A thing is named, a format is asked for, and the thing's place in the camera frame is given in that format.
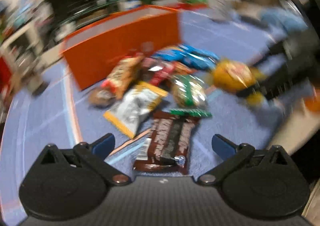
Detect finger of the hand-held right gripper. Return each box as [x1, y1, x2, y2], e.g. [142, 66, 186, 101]
[251, 49, 285, 76]
[237, 85, 272, 98]

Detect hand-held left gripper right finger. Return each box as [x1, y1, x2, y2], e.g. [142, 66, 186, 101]
[197, 135, 299, 187]

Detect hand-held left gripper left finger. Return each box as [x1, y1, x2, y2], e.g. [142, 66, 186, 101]
[29, 134, 134, 187]

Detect yellow bread packet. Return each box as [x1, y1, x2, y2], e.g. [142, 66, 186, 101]
[212, 58, 268, 107]

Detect orange cookie packet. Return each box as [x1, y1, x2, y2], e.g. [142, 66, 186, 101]
[89, 88, 116, 108]

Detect white packet yellow edges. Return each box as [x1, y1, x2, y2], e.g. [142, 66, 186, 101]
[103, 81, 170, 139]

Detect brown chocolate packet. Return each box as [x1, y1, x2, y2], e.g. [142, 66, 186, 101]
[132, 111, 201, 174]

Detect clear pastry packet green stripe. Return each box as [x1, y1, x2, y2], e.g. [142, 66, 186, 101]
[169, 74, 213, 119]

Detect blue wafer packet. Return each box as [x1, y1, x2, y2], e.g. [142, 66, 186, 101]
[153, 47, 187, 62]
[179, 44, 218, 71]

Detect red white snack packet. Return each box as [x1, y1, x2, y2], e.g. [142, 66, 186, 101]
[103, 55, 143, 99]

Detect brown cake packet red seal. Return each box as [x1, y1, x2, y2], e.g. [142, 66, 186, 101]
[139, 53, 176, 86]

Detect orange cardboard box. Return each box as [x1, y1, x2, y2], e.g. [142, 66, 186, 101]
[59, 4, 183, 91]

